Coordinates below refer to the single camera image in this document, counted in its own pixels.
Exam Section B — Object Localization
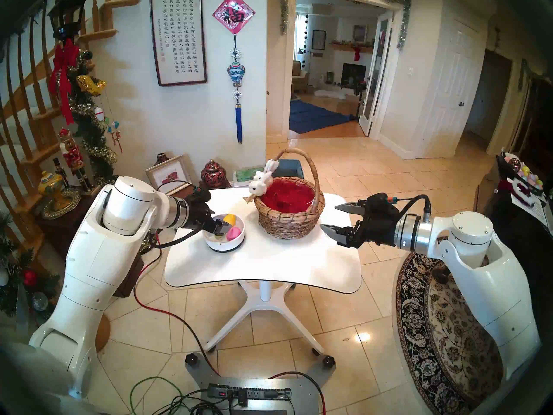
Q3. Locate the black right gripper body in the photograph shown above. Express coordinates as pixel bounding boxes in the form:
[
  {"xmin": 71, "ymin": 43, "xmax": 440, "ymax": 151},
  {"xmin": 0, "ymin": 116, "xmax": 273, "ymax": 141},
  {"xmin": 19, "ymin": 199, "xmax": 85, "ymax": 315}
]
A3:
[{"xmin": 343, "ymin": 213, "xmax": 400, "ymax": 249}]

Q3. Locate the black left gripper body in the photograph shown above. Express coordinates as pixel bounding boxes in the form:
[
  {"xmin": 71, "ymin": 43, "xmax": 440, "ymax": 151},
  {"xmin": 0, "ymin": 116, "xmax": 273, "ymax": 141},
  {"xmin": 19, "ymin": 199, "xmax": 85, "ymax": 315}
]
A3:
[{"xmin": 188, "ymin": 202, "xmax": 219, "ymax": 232}]

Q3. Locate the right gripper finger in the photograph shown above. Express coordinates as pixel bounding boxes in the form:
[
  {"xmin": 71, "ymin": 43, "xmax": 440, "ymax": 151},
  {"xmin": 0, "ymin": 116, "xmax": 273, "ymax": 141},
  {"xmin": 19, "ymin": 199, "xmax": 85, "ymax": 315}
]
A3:
[
  {"xmin": 320, "ymin": 224, "xmax": 345, "ymax": 247},
  {"xmin": 334, "ymin": 201, "xmax": 367, "ymax": 216}
]

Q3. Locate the brown wicker basket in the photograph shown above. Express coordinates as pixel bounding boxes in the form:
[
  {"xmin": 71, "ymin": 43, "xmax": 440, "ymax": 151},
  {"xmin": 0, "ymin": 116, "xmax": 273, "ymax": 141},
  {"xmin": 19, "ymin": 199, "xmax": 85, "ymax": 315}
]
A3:
[{"xmin": 243, "ymin": 148, "xmax": 326, "ymax": 239}]

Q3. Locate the colourful egg centrepiece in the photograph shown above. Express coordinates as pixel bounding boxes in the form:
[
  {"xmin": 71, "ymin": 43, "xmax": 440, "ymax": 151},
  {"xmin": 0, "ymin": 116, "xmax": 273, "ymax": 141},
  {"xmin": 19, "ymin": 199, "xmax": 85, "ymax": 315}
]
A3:
[{"xmin": 501, "ymin": 152, "xmax": 545, "ymax": 198}]

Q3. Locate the white round bowl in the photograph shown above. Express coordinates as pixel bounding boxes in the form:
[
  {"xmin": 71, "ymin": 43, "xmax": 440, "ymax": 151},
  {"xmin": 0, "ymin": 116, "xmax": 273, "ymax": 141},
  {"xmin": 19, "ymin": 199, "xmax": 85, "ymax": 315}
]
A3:
[{"xmin": 203, "ymin": 214, "xmax": 246, "ymax": 252}]

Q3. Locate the red cloisonne lidded jar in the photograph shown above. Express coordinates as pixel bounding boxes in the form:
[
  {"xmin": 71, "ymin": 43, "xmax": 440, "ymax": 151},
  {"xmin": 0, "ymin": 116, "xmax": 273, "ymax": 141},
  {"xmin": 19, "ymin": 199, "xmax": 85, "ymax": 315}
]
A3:
[{"xmin": 200, "ymin": 160, "xmax": 227, "ymax": 189}]

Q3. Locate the framed red shoe picture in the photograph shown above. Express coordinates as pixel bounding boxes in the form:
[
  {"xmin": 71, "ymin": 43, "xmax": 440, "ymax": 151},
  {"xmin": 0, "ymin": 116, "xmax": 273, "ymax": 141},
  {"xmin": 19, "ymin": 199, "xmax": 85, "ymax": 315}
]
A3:
[{"xmin": 145, "ymin": 155, "xmax": 193, "ymax": 195}]

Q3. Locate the red shredded paper filling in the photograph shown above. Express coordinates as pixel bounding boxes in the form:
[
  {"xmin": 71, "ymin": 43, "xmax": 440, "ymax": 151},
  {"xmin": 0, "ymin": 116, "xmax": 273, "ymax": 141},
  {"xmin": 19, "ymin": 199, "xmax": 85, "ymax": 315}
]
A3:
[{"xmin": 261, "ymin": 179, "xmax": 317, "ymax": 214}]

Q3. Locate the blue open box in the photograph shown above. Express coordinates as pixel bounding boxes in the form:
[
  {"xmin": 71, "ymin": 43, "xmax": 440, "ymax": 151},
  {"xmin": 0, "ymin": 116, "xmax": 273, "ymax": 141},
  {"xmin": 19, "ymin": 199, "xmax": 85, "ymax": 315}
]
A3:
[{"xmin": 272, "ymin": 159, "xmax": 304, "ymax": 179}]

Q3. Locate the blue floor rug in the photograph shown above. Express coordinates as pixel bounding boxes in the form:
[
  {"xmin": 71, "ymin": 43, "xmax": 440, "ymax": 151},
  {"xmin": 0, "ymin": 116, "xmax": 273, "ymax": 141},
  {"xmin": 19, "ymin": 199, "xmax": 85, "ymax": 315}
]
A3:
[{"xmin": 289, "ymin": 99, "xmax": 355, "ymax": 134}]

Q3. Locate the ornate decorative plate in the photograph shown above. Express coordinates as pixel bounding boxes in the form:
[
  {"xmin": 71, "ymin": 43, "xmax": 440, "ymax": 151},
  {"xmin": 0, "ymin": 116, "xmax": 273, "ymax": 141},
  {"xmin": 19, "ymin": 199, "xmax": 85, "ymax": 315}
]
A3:
[{"xmin": 41, "ymin": 188, "xmax": 82, "ymax": 220}]

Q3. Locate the black fireplace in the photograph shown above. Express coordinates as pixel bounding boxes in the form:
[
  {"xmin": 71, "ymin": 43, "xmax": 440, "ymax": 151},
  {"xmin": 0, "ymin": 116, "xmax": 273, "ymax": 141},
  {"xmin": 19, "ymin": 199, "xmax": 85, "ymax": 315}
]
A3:
[{"xmin": 340, "ymin": 63, "xmax": 367, "ymax": 87}]

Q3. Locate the white glass french door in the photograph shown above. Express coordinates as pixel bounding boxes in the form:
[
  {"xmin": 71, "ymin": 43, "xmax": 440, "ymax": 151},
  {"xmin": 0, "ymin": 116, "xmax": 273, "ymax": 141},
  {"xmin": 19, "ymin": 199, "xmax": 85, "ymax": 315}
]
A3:
[{"xmin": 359, "ymin": 11, "xmax": 394, "ymax": 137}]

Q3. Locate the tan armchair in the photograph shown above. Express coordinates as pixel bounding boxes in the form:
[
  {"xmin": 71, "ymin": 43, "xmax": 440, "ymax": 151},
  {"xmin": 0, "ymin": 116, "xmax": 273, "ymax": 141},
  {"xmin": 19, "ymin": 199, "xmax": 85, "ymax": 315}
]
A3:
[{"xmin": 292, "ymin": 61, "xmax": 309, "ymax": 93}]

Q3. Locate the green tinsel christmas garland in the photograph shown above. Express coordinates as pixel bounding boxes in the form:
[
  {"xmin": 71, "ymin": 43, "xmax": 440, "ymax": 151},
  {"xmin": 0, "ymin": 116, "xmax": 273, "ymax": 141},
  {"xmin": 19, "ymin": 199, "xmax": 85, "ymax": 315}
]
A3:
[{"xmin": 69, "ymin": 49, "xmax": 119, "ymax": 185}]

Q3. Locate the red nutcracker figure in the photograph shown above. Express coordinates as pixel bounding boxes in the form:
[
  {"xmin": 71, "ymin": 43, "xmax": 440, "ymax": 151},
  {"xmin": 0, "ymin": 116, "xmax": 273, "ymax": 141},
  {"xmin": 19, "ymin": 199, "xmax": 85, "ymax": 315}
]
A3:
[{"xmin": 57, "ymin": 128, "xmax": 92, "ymax": 192}]

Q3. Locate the oriental patterned rug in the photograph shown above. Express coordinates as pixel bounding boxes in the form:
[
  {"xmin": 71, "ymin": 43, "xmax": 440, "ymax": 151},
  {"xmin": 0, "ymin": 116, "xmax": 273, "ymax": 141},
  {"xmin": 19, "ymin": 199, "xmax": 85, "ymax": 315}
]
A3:
[{"xmin": 391, "ymin": 252, "xmax": 504, "ymax": 415}]

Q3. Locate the dark wooden side table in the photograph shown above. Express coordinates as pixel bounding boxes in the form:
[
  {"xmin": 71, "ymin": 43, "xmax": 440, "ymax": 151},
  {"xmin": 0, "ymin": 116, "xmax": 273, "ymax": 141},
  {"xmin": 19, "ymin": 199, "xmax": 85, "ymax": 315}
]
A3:
[{"xmin": 32, "ymin": 187, "xmax": 145, "ymax": 298}]

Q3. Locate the blue vase tassel hanging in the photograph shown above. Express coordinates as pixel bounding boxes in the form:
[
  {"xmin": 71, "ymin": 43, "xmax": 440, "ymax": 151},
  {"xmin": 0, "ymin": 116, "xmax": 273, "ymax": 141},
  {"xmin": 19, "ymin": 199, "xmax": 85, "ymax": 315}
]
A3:
[{"xmin": 227, "ymin": 35, "xmax": 246, "ymax": 144}]

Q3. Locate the small black nutcracker figure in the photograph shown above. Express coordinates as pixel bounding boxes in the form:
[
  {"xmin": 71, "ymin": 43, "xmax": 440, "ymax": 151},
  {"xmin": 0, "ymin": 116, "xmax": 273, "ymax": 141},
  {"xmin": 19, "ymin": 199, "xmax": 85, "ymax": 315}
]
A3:
[{"xmin": 52, "ymin": 158, "xmax": 70, "ymax": 188}]

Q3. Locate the white panel door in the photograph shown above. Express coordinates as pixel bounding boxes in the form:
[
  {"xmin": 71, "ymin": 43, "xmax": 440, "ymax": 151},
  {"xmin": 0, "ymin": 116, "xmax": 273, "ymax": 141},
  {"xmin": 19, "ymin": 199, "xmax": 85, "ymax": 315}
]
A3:
[{"xmin": 421, "ymin": 19, "xmax": 480, "ymax": 158}]

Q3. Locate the yellow porcelain urn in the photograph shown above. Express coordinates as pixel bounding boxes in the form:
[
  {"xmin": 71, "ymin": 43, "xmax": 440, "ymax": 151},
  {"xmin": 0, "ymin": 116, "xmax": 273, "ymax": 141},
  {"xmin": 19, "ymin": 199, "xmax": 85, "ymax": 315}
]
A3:
[{"xmin": 38, "ymin": 171, "xmax": 64, "ymax": 209}]

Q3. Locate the black power strip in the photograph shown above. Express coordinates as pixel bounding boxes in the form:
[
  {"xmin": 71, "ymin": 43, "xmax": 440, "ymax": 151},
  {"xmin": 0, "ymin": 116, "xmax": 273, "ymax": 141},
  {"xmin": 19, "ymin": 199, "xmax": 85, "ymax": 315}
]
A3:
[{"xmin": 207, "ymin": 384, "xmax": 292, "ymax": 401}]

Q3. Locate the gold ingot ornament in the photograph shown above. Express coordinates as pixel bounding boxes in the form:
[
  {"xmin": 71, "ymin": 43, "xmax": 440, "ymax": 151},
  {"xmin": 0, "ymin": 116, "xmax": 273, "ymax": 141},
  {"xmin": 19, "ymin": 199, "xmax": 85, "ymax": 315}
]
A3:
[{"xmin": 77, "ymin": 75, "xmax": 107, "ymax": 96}]

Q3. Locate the wooden staircase banister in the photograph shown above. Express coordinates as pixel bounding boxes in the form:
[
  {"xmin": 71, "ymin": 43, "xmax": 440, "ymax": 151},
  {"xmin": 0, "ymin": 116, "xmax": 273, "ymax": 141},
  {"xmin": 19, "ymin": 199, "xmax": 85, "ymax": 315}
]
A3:
[{"xmin": 0, "ymin": 0, "xmax": 141, "ymax": 255}]

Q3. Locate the framed chinese calligraphy scroll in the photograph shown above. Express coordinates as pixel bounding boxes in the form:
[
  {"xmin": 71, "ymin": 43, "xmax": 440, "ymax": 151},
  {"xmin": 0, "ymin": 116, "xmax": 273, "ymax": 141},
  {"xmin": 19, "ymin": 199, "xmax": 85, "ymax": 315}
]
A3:
[{"xmin": 149, "ymin": 0, "xmax": 207, "ymax": 87}]

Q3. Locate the silver tinsel doorway garland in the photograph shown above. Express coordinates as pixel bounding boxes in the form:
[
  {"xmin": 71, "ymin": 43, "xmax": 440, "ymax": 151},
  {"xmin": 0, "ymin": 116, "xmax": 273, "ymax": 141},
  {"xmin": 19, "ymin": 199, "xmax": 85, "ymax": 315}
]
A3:
[{"xmin": 280, "ymin": 0, "xmax": 412, "ymax": 51}]

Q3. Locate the red diamond fu decoration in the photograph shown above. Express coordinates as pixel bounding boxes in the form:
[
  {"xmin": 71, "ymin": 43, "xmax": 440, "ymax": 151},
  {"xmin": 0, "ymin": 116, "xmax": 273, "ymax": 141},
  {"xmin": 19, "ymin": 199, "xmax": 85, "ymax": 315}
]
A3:
[{"xmin": 212, "ymin": 0, "xmax": 255, "ymax": 34}]

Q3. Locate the red ribbon bow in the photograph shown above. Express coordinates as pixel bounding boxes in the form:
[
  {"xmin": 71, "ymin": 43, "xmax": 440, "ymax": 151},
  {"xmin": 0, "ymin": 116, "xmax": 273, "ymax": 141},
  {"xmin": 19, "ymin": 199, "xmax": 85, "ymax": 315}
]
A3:
[{"xmin": 48, "ymin": 38, "xmax": 80, "ymax": 125}]

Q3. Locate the black lantern lamp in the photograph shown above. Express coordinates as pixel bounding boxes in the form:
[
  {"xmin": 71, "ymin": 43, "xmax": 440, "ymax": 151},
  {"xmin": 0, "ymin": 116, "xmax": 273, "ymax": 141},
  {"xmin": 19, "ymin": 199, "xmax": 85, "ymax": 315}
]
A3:
[{"xmin": 47, "ymin": 0, "xmax": 89, "ymax": 41}]

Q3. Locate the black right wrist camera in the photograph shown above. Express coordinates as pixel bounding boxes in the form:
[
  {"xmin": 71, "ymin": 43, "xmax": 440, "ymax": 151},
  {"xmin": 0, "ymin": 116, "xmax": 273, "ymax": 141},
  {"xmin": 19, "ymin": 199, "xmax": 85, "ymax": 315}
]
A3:
[{"xmin": 366, "ymin": 193, "xmax": 400, "ymax": 216}]

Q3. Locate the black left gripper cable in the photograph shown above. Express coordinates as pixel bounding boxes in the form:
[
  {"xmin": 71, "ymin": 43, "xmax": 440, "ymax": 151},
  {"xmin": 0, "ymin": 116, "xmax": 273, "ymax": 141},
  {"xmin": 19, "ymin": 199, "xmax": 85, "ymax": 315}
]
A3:
[{"xmin": 149, "ymin": 228, "xmax": 206, "ymax": 249}]

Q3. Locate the black left wrist camera cable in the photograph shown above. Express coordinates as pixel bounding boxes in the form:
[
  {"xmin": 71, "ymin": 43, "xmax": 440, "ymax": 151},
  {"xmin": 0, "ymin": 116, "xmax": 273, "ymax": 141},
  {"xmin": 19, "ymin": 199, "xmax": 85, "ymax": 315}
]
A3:
[{"xmin": 156, "ymin": 181, "xmax": 199, "ymax": 194}]

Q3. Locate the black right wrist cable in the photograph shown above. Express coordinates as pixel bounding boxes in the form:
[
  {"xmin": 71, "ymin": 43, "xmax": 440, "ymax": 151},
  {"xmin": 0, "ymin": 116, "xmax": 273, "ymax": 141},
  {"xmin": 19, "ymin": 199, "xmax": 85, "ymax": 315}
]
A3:
[{"xmin": 391, "ymin": 195, "xmax": 432, "ymax": 222}]

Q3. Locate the white table pedestal base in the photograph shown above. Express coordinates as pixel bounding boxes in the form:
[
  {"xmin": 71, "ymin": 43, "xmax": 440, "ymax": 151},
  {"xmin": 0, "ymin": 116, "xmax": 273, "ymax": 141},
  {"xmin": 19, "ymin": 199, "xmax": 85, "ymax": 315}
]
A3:
[{"xmin": 203, "ymin": 280, "xmax": 325, "ymax": 356}]

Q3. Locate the grey metal robot base plate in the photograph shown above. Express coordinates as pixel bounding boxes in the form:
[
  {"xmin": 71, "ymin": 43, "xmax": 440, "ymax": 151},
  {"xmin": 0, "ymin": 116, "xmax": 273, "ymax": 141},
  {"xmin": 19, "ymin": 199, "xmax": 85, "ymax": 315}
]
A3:
[{"xmin": 185, "ymin": 353, "xmax": 337, "ymax": 415}]

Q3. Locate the green floor cable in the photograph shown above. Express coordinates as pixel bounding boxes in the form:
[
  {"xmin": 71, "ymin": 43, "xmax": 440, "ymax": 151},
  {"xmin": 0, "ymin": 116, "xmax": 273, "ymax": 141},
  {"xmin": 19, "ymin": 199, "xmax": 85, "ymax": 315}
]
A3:
[{"xmin": 130, "ymin": 377, "xmax": 186, "ymax": 415}]

